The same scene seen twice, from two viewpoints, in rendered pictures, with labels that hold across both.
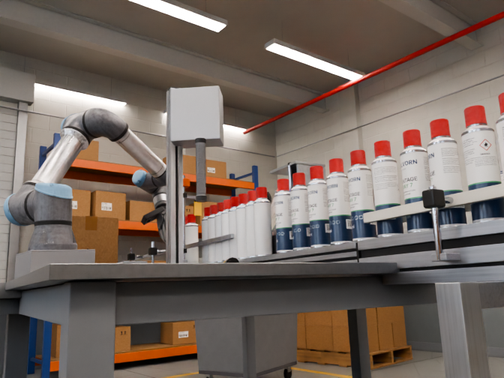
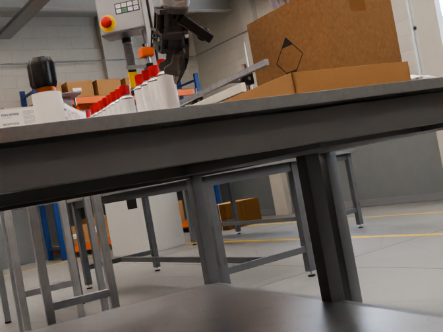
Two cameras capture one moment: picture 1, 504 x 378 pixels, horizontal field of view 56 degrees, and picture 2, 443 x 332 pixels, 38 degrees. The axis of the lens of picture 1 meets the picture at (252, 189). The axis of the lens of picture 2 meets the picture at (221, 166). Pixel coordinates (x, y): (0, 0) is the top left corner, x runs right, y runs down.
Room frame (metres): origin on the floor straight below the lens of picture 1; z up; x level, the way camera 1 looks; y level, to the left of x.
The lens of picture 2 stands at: (3.82, 0.55, 0.72)
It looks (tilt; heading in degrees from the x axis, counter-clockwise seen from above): 1 degrees up; 183
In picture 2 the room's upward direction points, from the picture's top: 10 degrees counter-clockwise
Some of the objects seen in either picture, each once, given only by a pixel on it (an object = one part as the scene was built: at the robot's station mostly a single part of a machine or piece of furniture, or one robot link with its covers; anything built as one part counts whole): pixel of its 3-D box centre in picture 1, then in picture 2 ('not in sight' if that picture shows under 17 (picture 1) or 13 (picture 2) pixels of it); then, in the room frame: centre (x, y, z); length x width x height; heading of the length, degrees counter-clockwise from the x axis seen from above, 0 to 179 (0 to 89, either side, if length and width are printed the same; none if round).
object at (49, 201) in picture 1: (52, 202); not in sight; (1.57, 0.67, 1.10); 0.13 x 0.12 x 0.14; 60
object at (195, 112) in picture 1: (197, 118); (122, 8); (1.58, 0.18, 1.38); 0.17 x 0.10 x 0.19; 86
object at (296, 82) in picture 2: not in sight; (306, 94); (2.57, 0.67, 0.85); 0.30 x 0.26 x 0.04; 31
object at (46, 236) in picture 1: (52, 237); not in sight; (1.57, 0.66, 0.98); 0.15 x 0.15 x 0.10
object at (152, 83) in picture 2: not in sight; (159, 99); (1.94, 0.30, 0.98); 0.05 x 0.05 x 0.20
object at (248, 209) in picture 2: not in sight; (233, 214); (-5.47, 0.07, 0.18); 0.64 x 0.52 x 0.37; 132
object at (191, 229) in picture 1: (191, 241); (145, 107); (1.85, 0.24, 0.98); 0.05 x 0.05 x 0.20
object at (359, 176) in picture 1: (361, 196); not in sight; (1.04, -0.24, 0.98); 0.05 x 0.05 x 0.20
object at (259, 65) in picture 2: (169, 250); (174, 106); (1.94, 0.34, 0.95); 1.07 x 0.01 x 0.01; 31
